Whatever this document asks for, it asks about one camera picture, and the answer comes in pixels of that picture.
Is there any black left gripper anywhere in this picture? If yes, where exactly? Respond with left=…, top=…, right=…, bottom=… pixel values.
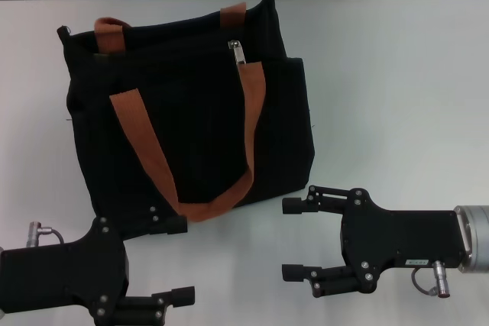
left=0, top=215, right=131, bottom=320

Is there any gripper cable, metal plug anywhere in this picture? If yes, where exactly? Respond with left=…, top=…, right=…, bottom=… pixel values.
left=411, top=260, right=452, bottom=299
left=26, top=221, right=64, bottom=247

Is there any right gripper cable, metal plug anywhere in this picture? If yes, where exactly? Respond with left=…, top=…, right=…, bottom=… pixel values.
left=411, top=260, right=452, bottom=299

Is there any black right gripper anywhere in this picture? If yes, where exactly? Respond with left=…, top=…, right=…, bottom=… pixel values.
left=281, top=184, right=469, bottom=299

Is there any silver zipper pull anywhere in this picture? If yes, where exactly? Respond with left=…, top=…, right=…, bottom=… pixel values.
left=228, top=39, right=249, bottom=66

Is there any black food bag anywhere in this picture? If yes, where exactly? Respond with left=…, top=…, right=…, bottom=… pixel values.
left=57, top=0, right=316, bottom=243

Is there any left gripper cable, metal plug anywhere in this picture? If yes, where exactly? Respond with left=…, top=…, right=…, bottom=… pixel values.
left=26, top=221, right=64, bottom=247

